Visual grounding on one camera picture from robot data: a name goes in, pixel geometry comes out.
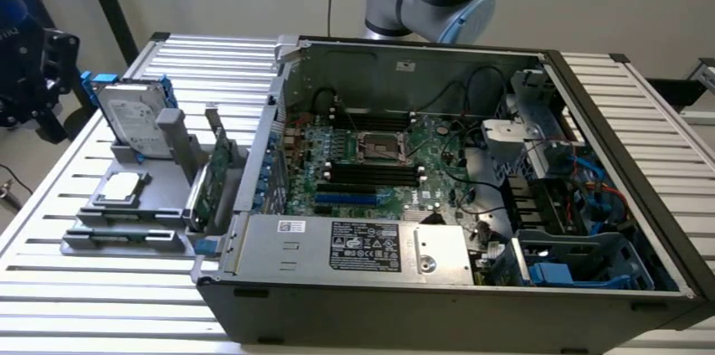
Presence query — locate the grey parts rack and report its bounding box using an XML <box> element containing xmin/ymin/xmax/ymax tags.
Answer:
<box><xmin>58</xmin><ymin>102</ymin><xmax>252</xmax><ymax>256</ymax></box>

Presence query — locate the blue expansion slot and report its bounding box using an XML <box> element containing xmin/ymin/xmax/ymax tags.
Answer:
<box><xmin>313</xmin><ymin>192</ymin><xmax>380</xmax><ymax>207</ymax></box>

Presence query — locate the hard disk in blue carrier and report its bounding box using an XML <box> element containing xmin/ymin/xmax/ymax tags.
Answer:
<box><xmin>78</xmin><ymin>71</ymin><xmax>180</xmax><ymax>162</ymax></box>

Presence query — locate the aluminium frame with black bracket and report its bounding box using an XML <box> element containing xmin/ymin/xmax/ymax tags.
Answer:
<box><xmin>645</xmin><ymin>57</ymin><xmax>715</xmax><ymax>126</ymax></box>

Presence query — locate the silver CPU chip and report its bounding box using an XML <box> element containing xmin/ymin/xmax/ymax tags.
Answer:
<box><xmin>101</xmin><ymin>172</ymin><xmax>145</xmax><ymax>199</ymax></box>

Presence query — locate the open black PC case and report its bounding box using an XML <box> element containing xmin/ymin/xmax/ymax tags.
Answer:
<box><xmin>192</xmin><ymin>33</ymin><xmax>711</xmax><ymax>346</ymax></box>

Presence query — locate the red wire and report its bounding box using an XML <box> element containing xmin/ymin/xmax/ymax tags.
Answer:
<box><xmin>560</xmin><ymin>188</ymin><xmax>629</xmax><ymax>222</ymax></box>

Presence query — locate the black expansion slot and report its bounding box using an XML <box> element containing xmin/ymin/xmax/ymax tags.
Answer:
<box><xmin>313</xmin><ymin>205</ymin><xmax>376</xmax><ymax>217</ymax></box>

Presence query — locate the green motherboard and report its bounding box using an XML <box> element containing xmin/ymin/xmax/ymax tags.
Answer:
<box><xmin>278</xmin><ymin>111</ymin><xmax>476</xmax><ymax>226</ymax></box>

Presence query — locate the black stand post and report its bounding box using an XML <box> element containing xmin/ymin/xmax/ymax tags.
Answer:
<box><xmin>81</xmin><ymin>0</ymin><xmax>140</xmax><ymax>64</ymax></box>

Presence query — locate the CPU socket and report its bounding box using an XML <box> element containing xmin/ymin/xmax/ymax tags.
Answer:
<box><xmin>352</xmin><ymin>131</ymin><xmax>412</xmax><ymax>162</ymax></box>

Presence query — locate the blue disk bay caddy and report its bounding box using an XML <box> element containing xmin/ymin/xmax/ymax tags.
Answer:
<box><xmin>498</xmin><ymin>228</ymin><xmax>656</xmax><ymax>289</ymax></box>

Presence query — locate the silver power supply unit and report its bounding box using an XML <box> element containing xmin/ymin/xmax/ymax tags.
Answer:
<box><xmin>217</xmin><ymin>214</ymin><xmax>477</xmax><ymax>287</ymax></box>

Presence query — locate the white fan shroud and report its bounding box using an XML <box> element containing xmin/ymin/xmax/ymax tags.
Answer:
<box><xmin>478</xmin><ymin>118</ymin><xmax>532</xmax><ymax>172</ymax></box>

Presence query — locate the thin black cable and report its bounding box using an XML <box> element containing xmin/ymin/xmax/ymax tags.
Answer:
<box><xmin>0</xmin><ymin>163</ymin><xmax>24</xmax><ymax>210</ymax></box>

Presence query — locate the grey disk bay cage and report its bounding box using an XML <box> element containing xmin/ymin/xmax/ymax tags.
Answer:
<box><xmin>480</xmin><ymin>69</ymin><xmax>588</xmax><ymax>183</ymax></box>

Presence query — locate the blue wire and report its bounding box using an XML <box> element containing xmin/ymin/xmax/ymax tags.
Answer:
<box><xmin>562</xmin><ymin>152</ymin><xmax>615</xmax><ymax>233</ymax></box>

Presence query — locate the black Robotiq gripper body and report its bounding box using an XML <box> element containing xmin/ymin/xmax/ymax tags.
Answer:
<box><xmin>0</xmin><ymin>0</ymin><xmax>50</xmax><ymax>101</ymax></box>

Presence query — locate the green graphics card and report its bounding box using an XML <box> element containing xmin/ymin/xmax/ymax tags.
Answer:
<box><xmin>185</xmin><ymin>108</ymin><xmax>240</xmax><ymax>231</ymax></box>

